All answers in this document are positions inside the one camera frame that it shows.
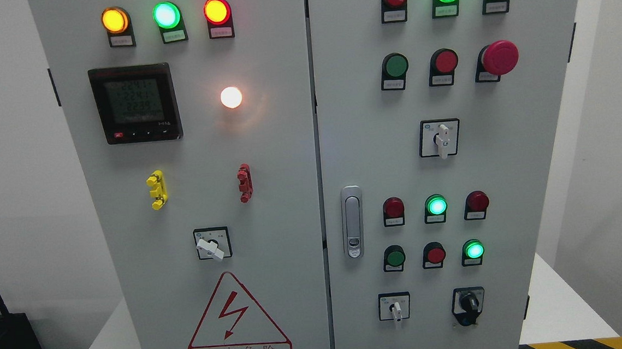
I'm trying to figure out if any silver swing door handle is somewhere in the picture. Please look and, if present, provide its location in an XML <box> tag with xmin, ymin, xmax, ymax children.
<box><xmin>340</xmin><ymin>186</ymin><xmax>363</xmax><ymax>259</ymax></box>

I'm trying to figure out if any left grey cabinet door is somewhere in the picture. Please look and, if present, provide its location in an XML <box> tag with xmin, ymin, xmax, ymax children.
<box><xmin>28</xmin><ymin>0</ymin><xmax>330</xmax><ymax>349</ymax></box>

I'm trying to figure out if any grey cabinet door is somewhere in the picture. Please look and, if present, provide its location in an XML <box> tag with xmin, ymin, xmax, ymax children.
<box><xmin>28</xmin><ymin>0</ymin><xmax>330</xmax><ymax>349</ymax></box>
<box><xmin>307</xmin><ymin>0</ymin><xmax>577</xmax><ymax>349</ymax></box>

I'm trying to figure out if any right grey cabinet door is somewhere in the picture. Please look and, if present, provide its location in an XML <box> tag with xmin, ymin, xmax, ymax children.
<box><xmin>307</xmin><ymin>0</ymin><xmax>577</xmax><ymax>349</ymax></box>

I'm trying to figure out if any red terminal connector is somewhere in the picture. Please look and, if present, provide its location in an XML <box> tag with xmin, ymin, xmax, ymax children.
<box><xmin>236</xmin><ymin>163</ymin><xmax>253</xmax><ymax>203</ymax></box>

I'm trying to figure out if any red lamp middle left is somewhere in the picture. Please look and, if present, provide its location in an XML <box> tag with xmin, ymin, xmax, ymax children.
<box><xmin>382</xmin><ymin>197</ymin><xmax>405</xmax><ymax>227</ymax></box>

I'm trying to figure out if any white glowing indicator lamp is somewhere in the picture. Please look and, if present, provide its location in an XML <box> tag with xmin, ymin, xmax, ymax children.
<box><xmin>220</xmin><ymin>86</ymin><xmax>243</xmax><ymax>109</ymax></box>

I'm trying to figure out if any green push button lower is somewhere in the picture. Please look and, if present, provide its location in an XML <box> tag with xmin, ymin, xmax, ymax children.
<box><xmin>383</xmin><ymin>244</ymin><xmax>406</xmax><ymax>273</ymax></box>

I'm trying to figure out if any green push button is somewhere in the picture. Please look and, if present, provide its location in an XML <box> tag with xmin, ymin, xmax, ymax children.
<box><xmin>381</xmin><ymin>53</ymin><xmax>409</xmax><ymax>91</ymax></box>
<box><xmin>383</xmin><ymin>244</ymin><xmax>406</xmax><ymax>273</ymax></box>

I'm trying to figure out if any green lit lamp middle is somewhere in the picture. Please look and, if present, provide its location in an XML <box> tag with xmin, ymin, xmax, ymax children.
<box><xmin>424</xmin><ymin>194</ymin><xmax>447</xmax><ymax>224</ymax></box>

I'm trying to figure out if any green push button upper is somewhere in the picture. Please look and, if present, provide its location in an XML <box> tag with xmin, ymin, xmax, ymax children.
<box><xmin>381</xmin><ymin>53</ymin><xmax>409</xmax><ymax>91</ymax></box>

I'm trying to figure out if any red push button lower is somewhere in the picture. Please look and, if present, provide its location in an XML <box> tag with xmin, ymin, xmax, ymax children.
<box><xmin>422</xmin><ymin>241</ymin><xmax>446</xmax><ymax>269</ymax></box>

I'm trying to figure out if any red push button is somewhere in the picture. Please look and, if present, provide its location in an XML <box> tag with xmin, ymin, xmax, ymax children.
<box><xmin>429</xmin><ymin>48</ymin><xmax>459</xmax><ymax>88</ymax></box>
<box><xmin>422</xmin><ymin>241</ymin><xmax>446</xmax><ymax>269</ymax></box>

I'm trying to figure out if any yellow terminal connector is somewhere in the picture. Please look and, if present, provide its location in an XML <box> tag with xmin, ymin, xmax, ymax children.
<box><xmin>146</xmin><ymin>170</ymin><xmax>169</xmax><ymax>210</ymax></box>

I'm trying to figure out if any red lamp middle right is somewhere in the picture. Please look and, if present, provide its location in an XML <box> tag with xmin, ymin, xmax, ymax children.
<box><xmin>464</xmin><ymin>190</ymin><xmax>490</xmax><ymax>221</ymax></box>

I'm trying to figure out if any red triangle warning sticker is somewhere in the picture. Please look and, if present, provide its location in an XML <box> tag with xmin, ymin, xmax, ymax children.
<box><xmin>188</xmin><ymin>271</ymin><xmax>293</xmax><ymax>349</ymax></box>

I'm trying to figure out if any red push button upper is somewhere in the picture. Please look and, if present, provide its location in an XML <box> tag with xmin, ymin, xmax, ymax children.
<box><xmin>429</xmin><ymin>48</ymin><xmax>459</xmax><ymax>88</ymax></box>

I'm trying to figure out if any green lit button lower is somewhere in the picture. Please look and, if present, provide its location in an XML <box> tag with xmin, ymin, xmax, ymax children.
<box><xmin>460</xmin><ymin>239</ymin><xmax>485</xmax><ymax>267</ymax></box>

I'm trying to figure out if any red indicator lamp top left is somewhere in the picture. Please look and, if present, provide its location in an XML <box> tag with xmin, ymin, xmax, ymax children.
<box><xmin>203</xmin><ymin>0</ymin><xmax>235</xmax><ymax>39</ymax></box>

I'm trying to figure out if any black digital power meter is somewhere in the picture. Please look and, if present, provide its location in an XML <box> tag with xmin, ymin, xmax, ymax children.
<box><xmin>87</xmin><ymin>62</ymin><xmax>183</xmax><ymax>145</ymax></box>

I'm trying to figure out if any red lamp top right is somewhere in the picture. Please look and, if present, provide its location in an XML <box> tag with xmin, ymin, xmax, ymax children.
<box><xmin>380</xmin><ymin>0</ymin><xmax>408</xmax><ymax>24</ymax></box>

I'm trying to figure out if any green indicator lamp top left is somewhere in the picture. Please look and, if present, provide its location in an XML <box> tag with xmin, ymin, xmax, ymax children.
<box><xmin>152</xmin><ymin>2</ymin><xmax>189</xmax><ymax>44</ymax></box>

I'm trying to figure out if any red mushroom emergency stop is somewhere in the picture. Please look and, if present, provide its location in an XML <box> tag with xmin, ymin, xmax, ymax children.
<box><xmin>475</xmin><ymin>39</ymin><xmax>520</xmax><ymax>83</ymax></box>

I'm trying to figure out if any yellow indicator lamp top left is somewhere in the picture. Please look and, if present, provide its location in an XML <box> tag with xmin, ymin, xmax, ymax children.
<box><xmin>100</xmin><ymin>6</ymin><xmax>136</xmax><ymax>48</ymax></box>

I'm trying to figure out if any white platform with hazard stripes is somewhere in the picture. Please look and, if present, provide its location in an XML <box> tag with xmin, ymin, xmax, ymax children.
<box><xmin>89</xmin><ymin>256</ymin><xmax>622</xmax><ymax>349</ymax></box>

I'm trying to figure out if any left door white selector switch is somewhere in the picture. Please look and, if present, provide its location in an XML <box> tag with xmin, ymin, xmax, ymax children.
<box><xmin>192</xmin><ymin>227</ymin><xmax>232</xmax><ymax>261</ymax></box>

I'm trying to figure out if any upper right white selector switch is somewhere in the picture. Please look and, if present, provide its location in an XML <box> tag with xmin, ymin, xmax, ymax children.
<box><xmin>419</xmin><ymin>118</ymin><xmax>460</xmax><ymax>159</ymax></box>

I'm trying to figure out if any lower white selector switch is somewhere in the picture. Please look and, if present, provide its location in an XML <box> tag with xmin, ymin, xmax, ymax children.
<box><xmin>378</xmin><ymin>291</ymin><xmax>411</xmax><ymax>330</ymax></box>

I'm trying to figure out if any black key selector switch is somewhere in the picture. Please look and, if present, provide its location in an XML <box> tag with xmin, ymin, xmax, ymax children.
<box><xmin>451</xmin><ymin>286</ymin><xmax>485</xmax><ymax>328</ymax></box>

